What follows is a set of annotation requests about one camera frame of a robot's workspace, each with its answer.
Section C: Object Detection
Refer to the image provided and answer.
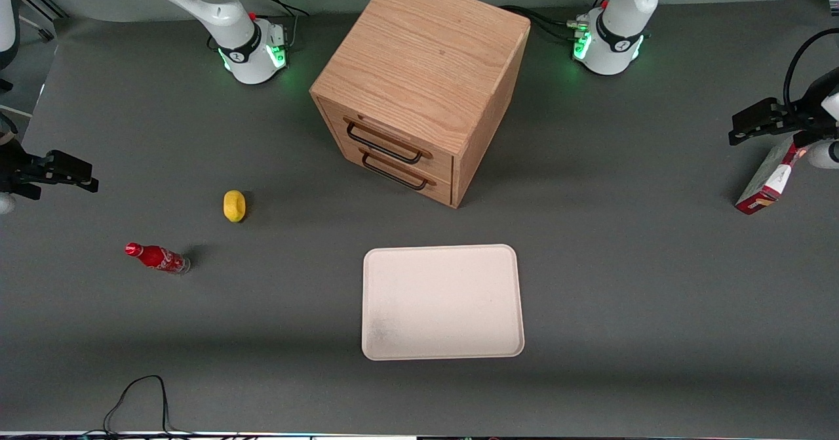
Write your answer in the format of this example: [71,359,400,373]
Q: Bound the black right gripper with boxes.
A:
[0,140,99,200]

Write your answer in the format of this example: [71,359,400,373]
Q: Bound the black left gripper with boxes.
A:
[729,96,839,150]

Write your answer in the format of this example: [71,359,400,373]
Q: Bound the red cookie box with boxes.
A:
[735,135,804,215]

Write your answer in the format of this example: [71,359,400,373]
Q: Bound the cream rectangular tray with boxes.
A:
[362,244,525,361]

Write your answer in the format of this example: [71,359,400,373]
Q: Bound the red cola bottle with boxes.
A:
[125,243,191,275]

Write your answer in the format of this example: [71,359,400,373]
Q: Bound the yellow lemon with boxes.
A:
[224,190,247,223]

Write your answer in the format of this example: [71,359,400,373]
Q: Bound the wooden drawer front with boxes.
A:
[319,98,454,184]
[342,140,453,206]

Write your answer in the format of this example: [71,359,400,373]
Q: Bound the wooden drawer cabinet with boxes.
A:
[309,0,532,209]

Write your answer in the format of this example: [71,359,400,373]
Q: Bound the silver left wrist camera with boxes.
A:
[808,142,839,169]

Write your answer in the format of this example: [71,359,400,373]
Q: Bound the grey metal frame rail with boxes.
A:
[20,0,69,41]

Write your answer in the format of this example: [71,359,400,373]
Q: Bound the thin black looped table cable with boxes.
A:
[102,374,197,438]

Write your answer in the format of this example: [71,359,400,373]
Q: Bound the black left arm base cables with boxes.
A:
[501,0,614,44]

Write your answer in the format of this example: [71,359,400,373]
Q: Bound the black arm base cables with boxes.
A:
[501,0,614,44]
[249,0,310,51]

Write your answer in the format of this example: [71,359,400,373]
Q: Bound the black right arm base cables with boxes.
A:
[249,0,310,51]

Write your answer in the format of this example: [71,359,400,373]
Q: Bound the black metal drawer handle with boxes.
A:
[359,148,437,191]
[344,117,433,165]

